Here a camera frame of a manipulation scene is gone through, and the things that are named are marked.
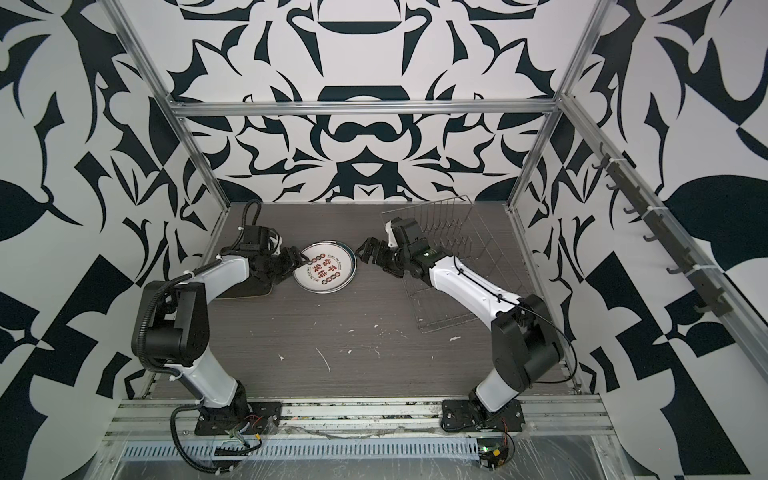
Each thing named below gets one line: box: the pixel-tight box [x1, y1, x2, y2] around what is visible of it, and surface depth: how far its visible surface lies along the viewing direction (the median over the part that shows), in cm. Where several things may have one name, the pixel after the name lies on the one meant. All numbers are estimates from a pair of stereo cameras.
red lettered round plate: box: [293, 240, 357, 294], surface depth 101 cm
